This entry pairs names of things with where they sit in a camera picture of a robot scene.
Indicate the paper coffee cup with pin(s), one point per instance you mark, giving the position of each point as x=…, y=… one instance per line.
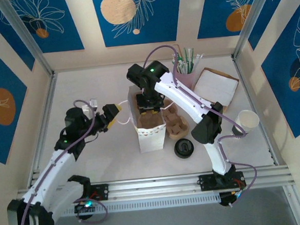
x=247, y=121

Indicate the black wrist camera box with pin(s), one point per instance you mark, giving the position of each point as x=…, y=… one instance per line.
x=136, y=75
x=75, y=117

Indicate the aluminium mounting rail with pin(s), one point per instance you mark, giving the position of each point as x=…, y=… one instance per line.
x=155, y=186

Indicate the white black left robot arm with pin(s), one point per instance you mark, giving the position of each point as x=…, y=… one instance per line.
x=49, y=176

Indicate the white napkin stack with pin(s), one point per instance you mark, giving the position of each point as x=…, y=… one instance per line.
x=215, y=87

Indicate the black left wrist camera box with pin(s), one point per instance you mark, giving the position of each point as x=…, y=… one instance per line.
x=75, y=117

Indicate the white cartoon animal paper bag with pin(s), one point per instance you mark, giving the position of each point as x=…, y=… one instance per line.
x=152, y=143

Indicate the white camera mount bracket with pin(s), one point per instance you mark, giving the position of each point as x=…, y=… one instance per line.
x=93, y=103

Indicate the black controller box with LED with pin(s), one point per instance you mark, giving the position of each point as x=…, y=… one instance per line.
x=227, y=201
x=85, y=212

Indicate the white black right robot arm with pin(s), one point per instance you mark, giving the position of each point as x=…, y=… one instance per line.
x=182, y=94

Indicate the aluminium frame post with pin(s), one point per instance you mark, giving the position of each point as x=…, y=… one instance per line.
x=253, y=20
x=27, y=36

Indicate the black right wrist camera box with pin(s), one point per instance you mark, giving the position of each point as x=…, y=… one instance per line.
x=136, y=75

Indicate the brown cardboard napkin tray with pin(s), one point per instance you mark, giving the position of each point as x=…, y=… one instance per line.
x=225, y=107

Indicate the aluminium frame leg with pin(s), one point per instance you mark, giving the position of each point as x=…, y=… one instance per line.
x=296, y=205

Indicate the black plastic cup lid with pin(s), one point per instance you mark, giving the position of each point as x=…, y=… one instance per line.
x=184, y=148

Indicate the white green printed straw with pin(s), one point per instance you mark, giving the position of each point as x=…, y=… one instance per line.
x=177, y=63
x=182, y=66

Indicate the white paper-wrapped straw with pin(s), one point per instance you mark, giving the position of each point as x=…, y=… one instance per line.
x=199, y=58

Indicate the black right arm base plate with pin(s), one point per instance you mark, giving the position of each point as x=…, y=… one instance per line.
x=207, y=183

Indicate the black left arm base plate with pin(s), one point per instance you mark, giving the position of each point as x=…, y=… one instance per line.
x=101, y=191

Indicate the pink straw holder cup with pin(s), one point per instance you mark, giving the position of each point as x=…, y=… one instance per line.
x=187, y=79

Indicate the brown wooden stirrer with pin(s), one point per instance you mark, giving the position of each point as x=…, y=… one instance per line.
x=179, y=48

